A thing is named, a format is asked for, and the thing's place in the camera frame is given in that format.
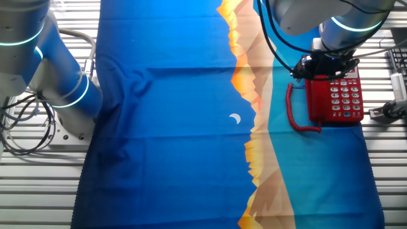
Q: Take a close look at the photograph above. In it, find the black cable bundle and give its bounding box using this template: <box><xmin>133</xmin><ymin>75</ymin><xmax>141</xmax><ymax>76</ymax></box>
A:
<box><xmin>0</xmin><ymin>94</ymin><xmax>58</xmax><ymax>156</ymax></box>

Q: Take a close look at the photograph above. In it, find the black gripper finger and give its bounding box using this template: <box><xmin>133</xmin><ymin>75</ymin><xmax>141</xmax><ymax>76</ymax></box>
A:
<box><xmin>289</xmin><ymin>54</ymin><xmax>314</xmax><ymax>81</ymax></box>
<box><xmin>340</xmin><ymin>57</ymin><xmax>361</xmax><ymax>79</ymax></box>

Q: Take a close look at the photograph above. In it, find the black keyboard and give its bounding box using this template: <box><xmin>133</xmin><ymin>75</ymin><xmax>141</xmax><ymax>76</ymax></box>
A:
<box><xmin>387</xmin><ymin>47</ymin><xmax>407</xmax><ymax>76</ymax></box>

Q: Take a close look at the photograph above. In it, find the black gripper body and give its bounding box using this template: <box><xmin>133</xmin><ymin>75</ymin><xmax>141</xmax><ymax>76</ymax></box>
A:
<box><xmin>310</xmin><ymin>52</ymin><xmax>352</xmax><ymax>79</ymax></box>

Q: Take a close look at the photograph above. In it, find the black rectangular object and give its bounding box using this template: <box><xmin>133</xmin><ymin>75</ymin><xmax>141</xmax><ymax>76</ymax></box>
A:
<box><xmin>391</xmin><ymin>27</ymin><xmax>407</xmax><ymax>48</ymax></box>

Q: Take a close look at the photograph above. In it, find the red telephone base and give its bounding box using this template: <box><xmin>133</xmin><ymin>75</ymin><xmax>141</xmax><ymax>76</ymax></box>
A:
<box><xmin>304</xmin><ymin>65</ymin><xmax>365</xmax><ymax>124</ymax></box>

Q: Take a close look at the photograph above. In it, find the white device at edge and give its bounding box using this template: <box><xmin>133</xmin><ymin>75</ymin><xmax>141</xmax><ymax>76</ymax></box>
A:
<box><xmin>368</xmin><ymin>98</ymin><xmax>407</xmax><ymax>125</ymax></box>

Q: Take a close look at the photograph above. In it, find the silver camera on stand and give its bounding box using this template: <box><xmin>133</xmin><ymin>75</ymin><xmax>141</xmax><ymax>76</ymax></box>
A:
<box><xmin>390</xmin><ymin>73</ymin><xmax>407</xmax><ymax>102</ymax></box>

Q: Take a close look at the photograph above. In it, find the red telephone handset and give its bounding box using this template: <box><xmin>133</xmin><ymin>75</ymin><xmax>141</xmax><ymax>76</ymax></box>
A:
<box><xmin>305</xmin><ymin>75</ymin><xmax>328</xmax><ymax>123</ymax></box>

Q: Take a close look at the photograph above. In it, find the red coiled telephone cord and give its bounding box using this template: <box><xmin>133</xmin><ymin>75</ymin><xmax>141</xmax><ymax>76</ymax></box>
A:
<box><xmin>285</xmin><ymin>82</ymin><xmax>322</xmax><ymax>134</ymax></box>

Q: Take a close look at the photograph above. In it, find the thick grey robot cable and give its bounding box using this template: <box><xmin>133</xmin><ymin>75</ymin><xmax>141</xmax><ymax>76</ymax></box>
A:
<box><xmin>55</xmin><ymin>27</ymin><xmax>97</xmax><ymax>80</ymax></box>

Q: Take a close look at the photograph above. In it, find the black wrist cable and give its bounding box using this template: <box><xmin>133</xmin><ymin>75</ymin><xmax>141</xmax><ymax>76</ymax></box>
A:
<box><xmin>256</xmin><ymin>0</ymin><xmax>360</xmax><ymax>82</ymax></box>

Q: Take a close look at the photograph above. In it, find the blue landscape print cloth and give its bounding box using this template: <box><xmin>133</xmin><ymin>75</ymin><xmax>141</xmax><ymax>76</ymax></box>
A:
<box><xmin>70</xmin><ymin>0</ymin><xmax>385</xmax><ymax>229</ymax></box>

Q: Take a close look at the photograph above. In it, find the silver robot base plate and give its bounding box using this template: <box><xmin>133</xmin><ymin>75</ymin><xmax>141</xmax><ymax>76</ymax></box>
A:
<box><xmin>44</xmin><ymin>117</ymin><xmax>93</xmax><ymax>146</ymax></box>

